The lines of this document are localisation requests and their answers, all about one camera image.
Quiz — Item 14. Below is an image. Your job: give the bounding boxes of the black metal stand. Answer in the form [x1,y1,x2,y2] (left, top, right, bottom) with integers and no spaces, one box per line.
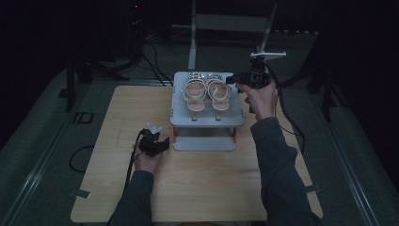
[276,59,350,124]
[57,57,130,113]

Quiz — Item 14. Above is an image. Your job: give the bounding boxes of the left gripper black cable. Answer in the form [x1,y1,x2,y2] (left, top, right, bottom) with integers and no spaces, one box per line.
[122,129,148,193]

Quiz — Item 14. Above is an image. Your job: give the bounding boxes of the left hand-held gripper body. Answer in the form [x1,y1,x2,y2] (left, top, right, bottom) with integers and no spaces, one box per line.
[138,122,165,158]

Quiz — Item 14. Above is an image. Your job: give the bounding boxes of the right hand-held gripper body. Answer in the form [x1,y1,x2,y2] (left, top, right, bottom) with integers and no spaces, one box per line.
[237,51,287,91]

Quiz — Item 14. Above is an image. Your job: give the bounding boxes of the person's right hand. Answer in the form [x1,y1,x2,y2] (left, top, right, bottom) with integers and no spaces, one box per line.
[242,78,279,123]

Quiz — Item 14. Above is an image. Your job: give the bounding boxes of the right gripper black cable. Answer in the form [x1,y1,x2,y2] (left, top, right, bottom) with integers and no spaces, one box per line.
[263,61,307,155]

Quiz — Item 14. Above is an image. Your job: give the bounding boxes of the white two-tier shoe rack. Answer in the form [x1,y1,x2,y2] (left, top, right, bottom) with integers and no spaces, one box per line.
[169,71,247,153]

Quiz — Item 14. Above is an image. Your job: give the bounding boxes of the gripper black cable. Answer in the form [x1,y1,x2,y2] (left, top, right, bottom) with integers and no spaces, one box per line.
[263,61,307,155]
[122,129,148,193]

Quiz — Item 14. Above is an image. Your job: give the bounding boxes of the person's left hand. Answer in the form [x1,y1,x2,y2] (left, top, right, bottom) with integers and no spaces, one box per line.
[133,144,164,175]

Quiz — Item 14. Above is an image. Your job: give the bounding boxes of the black floor cables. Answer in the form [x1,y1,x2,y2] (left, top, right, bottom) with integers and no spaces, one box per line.
[125,34,174,88]

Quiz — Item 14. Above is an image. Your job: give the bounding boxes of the beige jewelled slingback sandal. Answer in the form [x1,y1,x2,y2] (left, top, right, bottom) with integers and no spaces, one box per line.
[205,73,233,122]
[181,72,209,122]

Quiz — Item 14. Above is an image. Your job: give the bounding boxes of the white metal stand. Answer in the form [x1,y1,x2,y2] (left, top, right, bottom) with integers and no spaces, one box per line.
[170,0,279,77]

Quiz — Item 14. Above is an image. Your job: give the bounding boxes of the power strip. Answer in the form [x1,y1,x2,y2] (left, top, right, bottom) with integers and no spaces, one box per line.
[272,29,320,36]

